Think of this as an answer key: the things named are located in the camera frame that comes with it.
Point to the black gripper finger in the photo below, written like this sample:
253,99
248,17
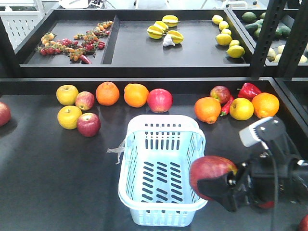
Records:
220,189

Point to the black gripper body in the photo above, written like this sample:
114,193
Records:
267,177

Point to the dark red apple front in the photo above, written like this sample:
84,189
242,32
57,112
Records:
209,167

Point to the dark red apple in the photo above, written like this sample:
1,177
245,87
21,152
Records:
303,225
209,167

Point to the light blue plastic basket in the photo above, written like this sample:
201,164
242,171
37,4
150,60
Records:
156,157

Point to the red apple bottom edge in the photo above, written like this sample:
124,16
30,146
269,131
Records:
266,205

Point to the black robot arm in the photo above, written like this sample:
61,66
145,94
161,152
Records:
302,173

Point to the dark red apple far right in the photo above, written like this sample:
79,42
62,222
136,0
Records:
303,225

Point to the yellow apple in group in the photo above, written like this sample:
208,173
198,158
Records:
241,109

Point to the orange right of group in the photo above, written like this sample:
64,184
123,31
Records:
265,104

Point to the orange of group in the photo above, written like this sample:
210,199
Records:
207,109
265,104

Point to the red chili pepper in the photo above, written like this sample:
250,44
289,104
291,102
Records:
225,110

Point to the orange left of group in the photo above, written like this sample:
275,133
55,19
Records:
207,109

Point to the red bell pepper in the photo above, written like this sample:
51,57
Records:
248,91

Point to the red-green apple behind group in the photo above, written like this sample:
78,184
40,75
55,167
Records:
221,93

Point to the pink red apple middle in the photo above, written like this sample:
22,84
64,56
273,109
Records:
160,100

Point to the orange near pink apple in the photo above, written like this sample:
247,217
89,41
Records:
135,95

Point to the large lemon front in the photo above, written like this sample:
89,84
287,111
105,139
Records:
236,51

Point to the large lemon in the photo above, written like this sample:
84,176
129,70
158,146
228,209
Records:
236,51
223,39

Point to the large lemon middle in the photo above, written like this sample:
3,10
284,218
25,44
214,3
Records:
223,39

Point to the red apple front left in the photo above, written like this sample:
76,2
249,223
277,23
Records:
88,124

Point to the orange with navel top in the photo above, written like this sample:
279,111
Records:
107,93

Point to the white garlic bulb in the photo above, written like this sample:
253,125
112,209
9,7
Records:
167,41

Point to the yellow starfruit right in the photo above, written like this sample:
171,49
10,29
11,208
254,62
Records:
176,36

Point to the yellow starfruit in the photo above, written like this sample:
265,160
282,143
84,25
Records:
170,20
155,32
176,36

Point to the small red striped apple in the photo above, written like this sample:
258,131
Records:
85,100

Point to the yellow starfruit left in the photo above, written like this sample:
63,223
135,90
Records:
155,32

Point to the yellow apple front left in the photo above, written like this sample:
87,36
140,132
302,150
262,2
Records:
67,117

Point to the yellow starfruit back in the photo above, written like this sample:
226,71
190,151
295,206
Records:
170,20

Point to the yellow apple back left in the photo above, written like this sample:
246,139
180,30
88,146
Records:
66,94

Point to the black wooden produce stand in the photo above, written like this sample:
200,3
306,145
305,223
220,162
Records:
53,179

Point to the cherry tomato vine bunch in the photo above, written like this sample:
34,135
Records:
80,47

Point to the red apple at stand corner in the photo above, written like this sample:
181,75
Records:
5,114

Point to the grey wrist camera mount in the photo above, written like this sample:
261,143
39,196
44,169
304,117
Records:
263,130

